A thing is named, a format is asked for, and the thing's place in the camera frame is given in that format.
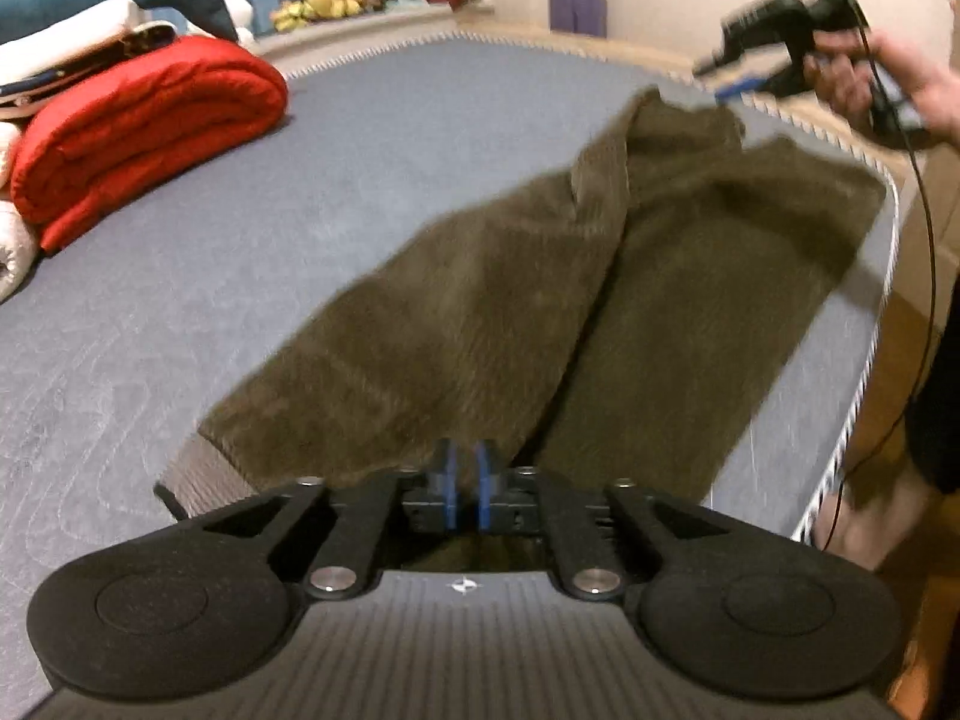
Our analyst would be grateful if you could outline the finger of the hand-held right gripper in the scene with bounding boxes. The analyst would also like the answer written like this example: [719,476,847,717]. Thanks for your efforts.
[694,47,786,101]

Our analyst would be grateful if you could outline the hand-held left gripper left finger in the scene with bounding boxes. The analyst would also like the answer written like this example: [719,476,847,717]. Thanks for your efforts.
[199,439,462,602]

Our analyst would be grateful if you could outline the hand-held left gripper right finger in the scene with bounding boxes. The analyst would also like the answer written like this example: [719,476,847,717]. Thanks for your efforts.
[472,439,732,604]

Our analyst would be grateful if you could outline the olive corduroy pants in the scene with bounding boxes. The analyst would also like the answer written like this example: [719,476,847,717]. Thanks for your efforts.
[154,86,890,578]

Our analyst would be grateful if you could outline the person's right hand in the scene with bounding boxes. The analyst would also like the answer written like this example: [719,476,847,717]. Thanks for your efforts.
[806,28,960,145]

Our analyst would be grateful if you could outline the purple paper sheet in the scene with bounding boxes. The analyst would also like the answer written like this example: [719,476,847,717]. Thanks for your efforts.
[549,0,607,38]

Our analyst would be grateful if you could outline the grey quilted mattress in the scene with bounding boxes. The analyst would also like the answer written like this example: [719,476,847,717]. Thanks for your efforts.
[0,34,901,720]

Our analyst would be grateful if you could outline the white window ledge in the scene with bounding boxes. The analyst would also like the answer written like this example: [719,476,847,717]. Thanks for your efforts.
[255,4,496,80]

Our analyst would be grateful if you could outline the person's leg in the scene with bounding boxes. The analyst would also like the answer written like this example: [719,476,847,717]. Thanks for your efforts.
[817,456,947,572]

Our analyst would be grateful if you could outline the black shorts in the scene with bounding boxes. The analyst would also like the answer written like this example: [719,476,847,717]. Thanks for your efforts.
[904,349,960,497]

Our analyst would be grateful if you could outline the red folded quilt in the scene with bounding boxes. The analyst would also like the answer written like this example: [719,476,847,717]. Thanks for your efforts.
[9,36,290,256]

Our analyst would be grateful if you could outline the white folded blanket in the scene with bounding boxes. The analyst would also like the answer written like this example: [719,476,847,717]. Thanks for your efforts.
[0,0,143,305]

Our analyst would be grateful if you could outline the white plush toy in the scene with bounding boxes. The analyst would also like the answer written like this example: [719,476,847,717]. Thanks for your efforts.
[221,0,257,46]

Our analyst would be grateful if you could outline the patterned folded blanket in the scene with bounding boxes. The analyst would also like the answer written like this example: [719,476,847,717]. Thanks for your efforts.
[0,21,179,121]

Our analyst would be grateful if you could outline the wooden bed frame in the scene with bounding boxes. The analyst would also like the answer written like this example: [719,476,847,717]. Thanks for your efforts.
[442,21,927,170]

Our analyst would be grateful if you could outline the black cable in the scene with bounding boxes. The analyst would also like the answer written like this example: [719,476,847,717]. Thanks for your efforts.
[814,0,943,552]

